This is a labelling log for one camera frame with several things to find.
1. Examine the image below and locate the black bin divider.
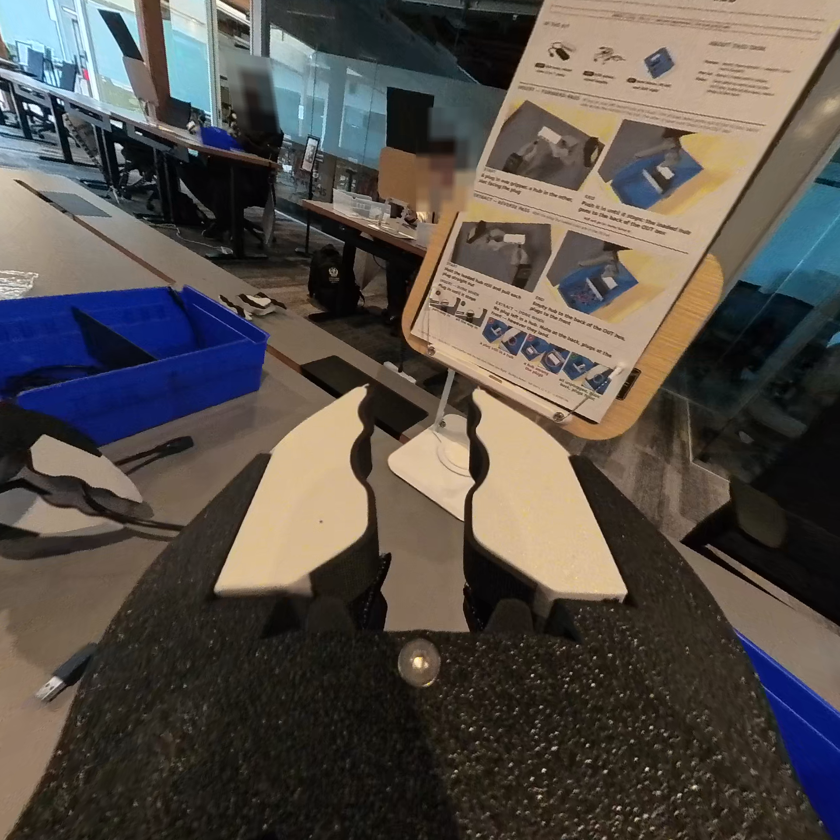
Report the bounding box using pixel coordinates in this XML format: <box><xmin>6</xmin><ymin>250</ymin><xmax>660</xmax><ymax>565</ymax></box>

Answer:
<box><xmin>71</xmin><ymin>306</ymin><xmax>160</xmax><ymax>370</ymax></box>

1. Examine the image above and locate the white board stand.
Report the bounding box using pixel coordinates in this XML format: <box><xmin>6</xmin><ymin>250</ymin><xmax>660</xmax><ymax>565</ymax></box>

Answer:
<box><xmin>387</xmin><ymin>367</ymin><xmax>483</xmax><ymax>522</ymax></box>

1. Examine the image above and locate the clear plastic container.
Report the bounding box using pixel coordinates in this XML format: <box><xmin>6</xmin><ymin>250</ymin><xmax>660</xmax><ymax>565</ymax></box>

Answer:
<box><xmin>332</xmin><ymin>188</ymin><xmax>395</xmax><ymax>221</ymax></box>

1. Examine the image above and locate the black table cable flap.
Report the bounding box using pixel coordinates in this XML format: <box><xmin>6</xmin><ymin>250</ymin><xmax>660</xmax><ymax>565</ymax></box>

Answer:
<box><xmin>38</xmin><ymin>190</ymin><xmax>112</xmax><ymax>218</ymax></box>

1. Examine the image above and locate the wooden post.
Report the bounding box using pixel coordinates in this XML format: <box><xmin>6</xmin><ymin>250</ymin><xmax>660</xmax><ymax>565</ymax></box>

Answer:
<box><xmin>134</xmin><ymin>0</ymin><xmax>173</xmax><ymax>120</ymax></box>

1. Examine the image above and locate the black office chair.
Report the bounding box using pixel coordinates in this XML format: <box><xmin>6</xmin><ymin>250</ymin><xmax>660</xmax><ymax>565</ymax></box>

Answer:
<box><xmin>115</xmin><ymin>141</ymin><xmax>165</xmax><ymax>212</ymax></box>

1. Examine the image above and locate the black backpack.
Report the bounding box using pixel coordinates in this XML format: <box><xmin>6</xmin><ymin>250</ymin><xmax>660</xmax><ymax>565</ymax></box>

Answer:
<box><xmin>307</xmin><ymin>245</ymin><xmax>365</xmax><ymax>311</ymax></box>

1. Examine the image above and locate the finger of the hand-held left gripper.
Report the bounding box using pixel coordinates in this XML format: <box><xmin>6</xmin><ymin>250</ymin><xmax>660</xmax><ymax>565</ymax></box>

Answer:
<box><xmin>25</xmin><ymin>436</ymin><xmax>156</xmax><ymax>525</ymax></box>
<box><xmin>0</xmin><ymin>489</ymin><xmax>99</xmax><ymax>539</ymax></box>

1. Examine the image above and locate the black usb cable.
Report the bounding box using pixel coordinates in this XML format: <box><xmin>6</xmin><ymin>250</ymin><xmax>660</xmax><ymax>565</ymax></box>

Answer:
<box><xmin>117</xmin><ymin>435</ymin><xmax>196</xmax><ymax>472</ymax></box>
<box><xmin>35</xmin><ymin>642</ymin><xmax>99</xmax><ymax>704</ymax></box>

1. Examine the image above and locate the wooden instruction board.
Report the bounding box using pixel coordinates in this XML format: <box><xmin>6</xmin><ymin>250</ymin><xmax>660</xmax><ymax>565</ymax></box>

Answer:
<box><xmin>400</xmin><ymin>0</ymin><xmax>840</xmax><ymax>442</ymax></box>

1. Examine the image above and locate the black flat mat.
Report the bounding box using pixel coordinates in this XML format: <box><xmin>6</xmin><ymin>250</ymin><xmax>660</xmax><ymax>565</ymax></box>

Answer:
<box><xmin>301</xmin><ymin>354</ymin><xmax>429</xmax><ymax>442</ymax></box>

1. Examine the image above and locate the long office desk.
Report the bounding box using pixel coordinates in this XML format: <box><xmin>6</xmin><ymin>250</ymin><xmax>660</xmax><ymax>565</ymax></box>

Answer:
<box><xmin>0</xmin><ymin>66</ymin><xmax>280</xmax><ymax>260</ymax></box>

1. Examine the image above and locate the blue plastic bin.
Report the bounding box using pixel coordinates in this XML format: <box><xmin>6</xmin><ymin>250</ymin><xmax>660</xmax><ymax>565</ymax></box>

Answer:
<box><xmin>734</xmin><ymin>629</ymin><xmax>840</xmax><ymax>840</ymax></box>
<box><xmin>199</xmin><ymin>125</ymin><xmax>245</xmax><ymax>156</ymax></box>
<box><xmin>0</xmin><ymin>284</ymin><xmax>271</xmax><ymax>448</ymax></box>

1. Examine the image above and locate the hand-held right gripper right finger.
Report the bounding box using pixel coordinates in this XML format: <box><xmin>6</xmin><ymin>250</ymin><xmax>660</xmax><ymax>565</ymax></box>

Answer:
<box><xmin>461</xmin><ymin>387</ymin><xmax>629</xmax><ymax>631</ymax></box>

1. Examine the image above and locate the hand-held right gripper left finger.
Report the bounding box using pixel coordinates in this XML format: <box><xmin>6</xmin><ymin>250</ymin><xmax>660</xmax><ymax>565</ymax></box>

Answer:
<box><xmin>213</xmin><ymin>385</ymin><xmax>393</xmax><ymax>632</ymax></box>

